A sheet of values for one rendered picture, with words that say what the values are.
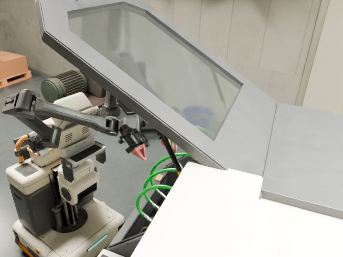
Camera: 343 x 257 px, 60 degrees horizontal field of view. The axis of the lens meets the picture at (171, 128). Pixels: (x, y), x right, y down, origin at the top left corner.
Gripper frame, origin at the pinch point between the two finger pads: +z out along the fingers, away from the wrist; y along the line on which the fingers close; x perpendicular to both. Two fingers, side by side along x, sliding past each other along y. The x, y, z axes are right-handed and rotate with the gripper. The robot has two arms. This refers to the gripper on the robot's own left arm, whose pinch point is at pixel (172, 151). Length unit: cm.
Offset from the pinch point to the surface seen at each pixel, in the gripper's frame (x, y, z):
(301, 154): -62, 11, 22
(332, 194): -73, 2, 37
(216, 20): 72, 148, -172
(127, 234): 15.3, -25.3, 34.5
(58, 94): 250, 9, -162
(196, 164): -55, -30, 20
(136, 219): 17.9, -18.4, 28.6
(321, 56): 3, 194, -84
